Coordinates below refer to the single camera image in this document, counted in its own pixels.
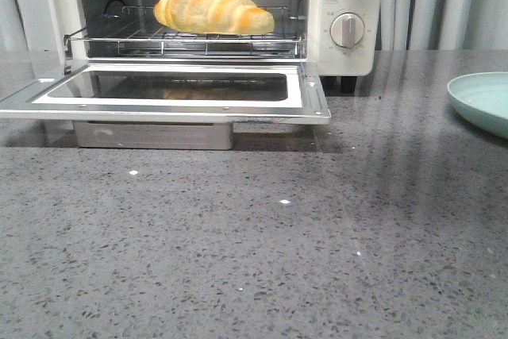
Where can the oven glass door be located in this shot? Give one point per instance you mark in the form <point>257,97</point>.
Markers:
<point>175,93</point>

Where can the golden croissant bread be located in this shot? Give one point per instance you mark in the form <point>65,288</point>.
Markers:
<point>229,17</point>

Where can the lower oven control knob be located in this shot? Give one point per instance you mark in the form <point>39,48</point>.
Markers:
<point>347,30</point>

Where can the white Toshiba toaster oven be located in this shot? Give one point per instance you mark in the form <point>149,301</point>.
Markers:
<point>345,57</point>

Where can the grey curtain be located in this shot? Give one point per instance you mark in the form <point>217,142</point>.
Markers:
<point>27,25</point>

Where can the light green plate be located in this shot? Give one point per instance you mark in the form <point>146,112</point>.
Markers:
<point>481,99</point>

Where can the metal oven wire rack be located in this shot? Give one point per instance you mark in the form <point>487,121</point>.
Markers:
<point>134,32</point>

